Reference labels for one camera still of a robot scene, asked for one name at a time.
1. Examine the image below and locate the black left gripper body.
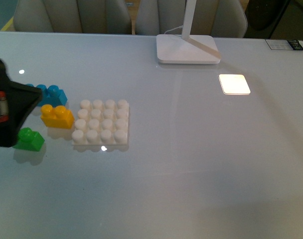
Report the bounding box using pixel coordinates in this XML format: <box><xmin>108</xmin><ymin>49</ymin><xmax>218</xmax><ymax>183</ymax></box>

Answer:
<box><xmin>0</xmin><ymin>59</ymin><xmax>42</xmax><ymax>147</ymax></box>

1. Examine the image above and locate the yellow two-stud block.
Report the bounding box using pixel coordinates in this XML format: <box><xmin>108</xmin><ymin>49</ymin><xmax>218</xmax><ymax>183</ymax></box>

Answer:
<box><xmin>40</xmin><ymin>105</ymin><xmax>74</xmax><ymax>129</ymax></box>

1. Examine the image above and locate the white studded base plate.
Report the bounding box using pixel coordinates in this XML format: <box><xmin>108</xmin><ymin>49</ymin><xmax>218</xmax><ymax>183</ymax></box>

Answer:
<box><xmin>72</xmin><ymin>100</ymin><xmax>130</xmax><ymax>146</ymax></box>

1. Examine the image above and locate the blue three-stud block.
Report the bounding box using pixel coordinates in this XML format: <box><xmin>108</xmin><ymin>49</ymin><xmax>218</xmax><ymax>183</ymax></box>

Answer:
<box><xmin>36</xmin><ymin>84</ymin><xmax>67</xmax><ymax>107</ymax></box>

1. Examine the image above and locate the green two-stud block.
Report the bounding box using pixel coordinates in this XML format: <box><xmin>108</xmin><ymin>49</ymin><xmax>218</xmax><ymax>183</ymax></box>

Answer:
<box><xmin>13</xmin><ymin>127</ymin><xmax>45</xmax><ymax>151</ymax></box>

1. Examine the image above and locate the left beige chair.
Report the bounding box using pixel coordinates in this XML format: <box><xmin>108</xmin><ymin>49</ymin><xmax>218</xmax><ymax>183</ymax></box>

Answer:
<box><xmin>13</xmin><ymin>0</ymin><xmax>132</xmax><ymax>34</ymax></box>

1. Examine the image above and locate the beige chair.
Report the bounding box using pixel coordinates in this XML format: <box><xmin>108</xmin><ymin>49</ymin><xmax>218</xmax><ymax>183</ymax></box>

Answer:
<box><xmin>135</xmin><ymin>0</ymin><xmax>248</xmax><ymax>38</ymax></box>
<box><xmin>13</xmin><ymin>0</ymin><xmax>132</xmax><ymax>34</ymax></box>

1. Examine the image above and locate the white desk lamp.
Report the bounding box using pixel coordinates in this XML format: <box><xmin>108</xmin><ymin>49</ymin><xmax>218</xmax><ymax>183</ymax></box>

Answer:
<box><xmin>156</xmin><ymin>0</ymin><xmax>221</xmax><ymax>64</ymax></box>

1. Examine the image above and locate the right beige chair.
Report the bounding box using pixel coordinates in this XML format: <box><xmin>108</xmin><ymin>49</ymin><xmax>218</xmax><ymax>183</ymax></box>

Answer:
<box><xmin>135</xmin><ymin>0</ymin><xmax>248</xmax><ymax>38</ymax></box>

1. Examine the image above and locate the dark label sticker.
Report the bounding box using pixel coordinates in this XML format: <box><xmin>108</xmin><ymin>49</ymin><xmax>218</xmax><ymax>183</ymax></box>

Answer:
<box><xmin>265</xmin><ymin>39</ymin><xmax>303</xmax><ymax>51</ymax></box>

